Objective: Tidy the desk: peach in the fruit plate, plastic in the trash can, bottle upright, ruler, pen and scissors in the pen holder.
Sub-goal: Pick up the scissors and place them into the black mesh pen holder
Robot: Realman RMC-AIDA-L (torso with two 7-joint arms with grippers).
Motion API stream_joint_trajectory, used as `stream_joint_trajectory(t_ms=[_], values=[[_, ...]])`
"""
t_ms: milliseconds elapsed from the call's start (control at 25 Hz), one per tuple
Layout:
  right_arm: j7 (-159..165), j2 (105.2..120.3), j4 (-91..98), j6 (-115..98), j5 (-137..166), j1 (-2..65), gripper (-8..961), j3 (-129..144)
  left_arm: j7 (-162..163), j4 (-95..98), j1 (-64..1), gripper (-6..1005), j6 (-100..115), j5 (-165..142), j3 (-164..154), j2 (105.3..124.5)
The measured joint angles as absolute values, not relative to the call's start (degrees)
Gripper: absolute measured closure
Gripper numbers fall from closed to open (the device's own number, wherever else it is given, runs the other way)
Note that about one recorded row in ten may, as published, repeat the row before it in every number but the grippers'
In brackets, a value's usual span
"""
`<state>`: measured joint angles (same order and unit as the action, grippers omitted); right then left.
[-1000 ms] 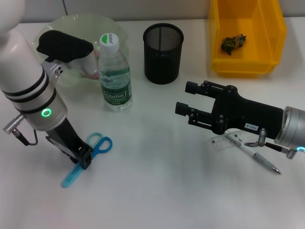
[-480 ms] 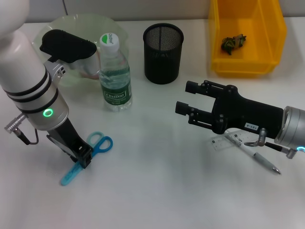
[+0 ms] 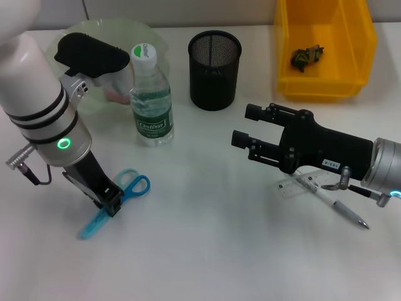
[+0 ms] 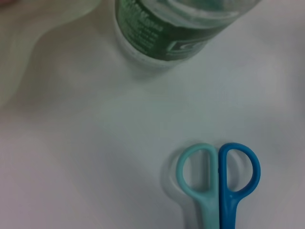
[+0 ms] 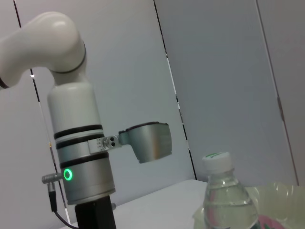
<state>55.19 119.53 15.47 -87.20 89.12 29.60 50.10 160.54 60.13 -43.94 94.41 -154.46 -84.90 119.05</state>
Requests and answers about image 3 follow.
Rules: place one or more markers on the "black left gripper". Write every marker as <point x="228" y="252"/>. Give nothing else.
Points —
<point x="91" y="172"/>

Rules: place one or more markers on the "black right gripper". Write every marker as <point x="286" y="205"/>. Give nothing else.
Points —
<point x="326" y="145"/>

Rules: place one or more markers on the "blue scissors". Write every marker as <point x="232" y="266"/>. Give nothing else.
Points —
<point x="91" y="230"/>

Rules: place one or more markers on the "transparent plastic ruler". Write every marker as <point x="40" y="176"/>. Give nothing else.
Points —
<point x="288" y="188"/>

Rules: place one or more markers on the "clear green-label water bottle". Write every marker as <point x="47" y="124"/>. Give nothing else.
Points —
<point x="152" y="125"/>

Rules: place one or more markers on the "green plastic wrapper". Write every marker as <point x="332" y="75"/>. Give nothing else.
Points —
<point x="305" y="58"/>

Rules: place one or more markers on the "pink peach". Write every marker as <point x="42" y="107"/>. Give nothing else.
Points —
<point x="117" y="97"/>

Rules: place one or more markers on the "white grey pen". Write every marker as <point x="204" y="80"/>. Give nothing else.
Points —
<point x="344" y="210"/>

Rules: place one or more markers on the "black mesh pen cup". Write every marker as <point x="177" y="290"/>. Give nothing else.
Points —
<point x="213" y="78"/>

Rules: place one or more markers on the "pale green glass fruit plate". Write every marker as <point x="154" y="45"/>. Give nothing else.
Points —
<point x="103" y="25"/>

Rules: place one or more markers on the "left gripper silver connector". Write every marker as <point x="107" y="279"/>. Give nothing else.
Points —
<point x="18" y="156"/>

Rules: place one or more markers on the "yellow plastic bin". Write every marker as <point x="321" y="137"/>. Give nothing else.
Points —
<point x="344" y="47"/>

